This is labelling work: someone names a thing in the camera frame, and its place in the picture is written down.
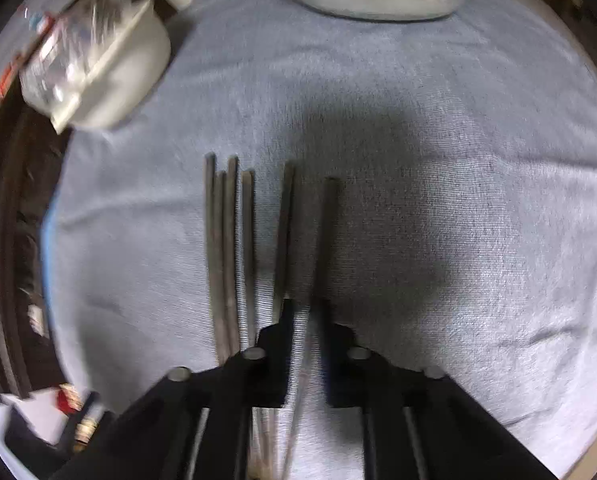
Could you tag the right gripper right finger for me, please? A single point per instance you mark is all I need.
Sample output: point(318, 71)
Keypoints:
point(416, 424)

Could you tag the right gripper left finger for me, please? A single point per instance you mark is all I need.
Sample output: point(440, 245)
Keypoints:
point(194, 425)

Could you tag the dark chopstick two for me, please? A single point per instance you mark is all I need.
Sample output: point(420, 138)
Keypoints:
point(223, 259)

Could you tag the dark chopstick one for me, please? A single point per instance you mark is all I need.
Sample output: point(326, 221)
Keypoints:
point(213, 254)

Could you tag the dark chopstick three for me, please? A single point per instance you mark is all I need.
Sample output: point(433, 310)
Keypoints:
point(230, 255)

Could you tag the dark chopstick four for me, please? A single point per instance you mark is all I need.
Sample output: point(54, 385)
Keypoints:
point(248, 254)

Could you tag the dark chopstick six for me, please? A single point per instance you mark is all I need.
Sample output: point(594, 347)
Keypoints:
point(329, 206)

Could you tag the dark chopstick five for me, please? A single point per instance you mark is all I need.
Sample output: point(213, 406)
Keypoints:
point(283, 235)

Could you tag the grey table cloth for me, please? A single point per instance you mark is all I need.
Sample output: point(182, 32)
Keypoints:
point(466, 150)

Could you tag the carved dark wooden sideboard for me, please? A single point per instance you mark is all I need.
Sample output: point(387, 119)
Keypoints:
point(31, 159)

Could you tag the white ceramic pot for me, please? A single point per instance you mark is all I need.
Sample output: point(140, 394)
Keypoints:
point(123, 76)

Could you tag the clear plastic bag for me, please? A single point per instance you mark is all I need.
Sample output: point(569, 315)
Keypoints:
point(60, 69)

